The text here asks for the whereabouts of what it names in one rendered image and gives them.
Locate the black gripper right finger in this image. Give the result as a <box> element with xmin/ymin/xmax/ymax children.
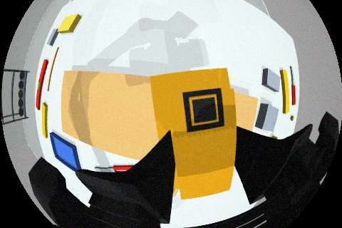
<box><xmin>234</xmin><ymin>123</ymin><xmax>313</xmax><ymax>204</ymax></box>

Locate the blue rectangular tray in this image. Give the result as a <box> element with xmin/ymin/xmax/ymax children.
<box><xmin>49</xmin><ymin>132</ymin><xmax>82</xmax><ymax>172</ymax></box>

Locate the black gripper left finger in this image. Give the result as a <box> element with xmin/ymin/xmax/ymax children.
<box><xmin>75</xmin><ymin>130</ymin><xmax>176</xmax><ymax>224</ymax></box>

